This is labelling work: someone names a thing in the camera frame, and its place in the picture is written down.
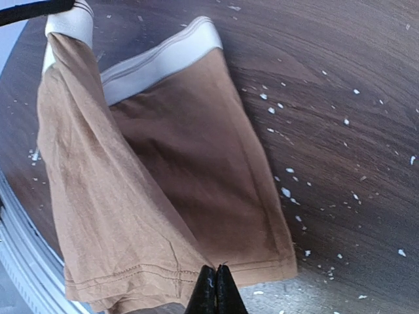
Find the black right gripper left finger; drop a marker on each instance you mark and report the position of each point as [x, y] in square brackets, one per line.
[202, 300]

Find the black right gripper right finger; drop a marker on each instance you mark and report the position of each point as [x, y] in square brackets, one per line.
[228, 297]

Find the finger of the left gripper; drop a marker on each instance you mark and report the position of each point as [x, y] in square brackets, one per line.
[35, 9]

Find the brown underwear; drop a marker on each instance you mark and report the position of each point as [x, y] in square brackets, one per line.
[154, 169]

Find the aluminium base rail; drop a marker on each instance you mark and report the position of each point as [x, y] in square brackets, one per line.
[33, 266]

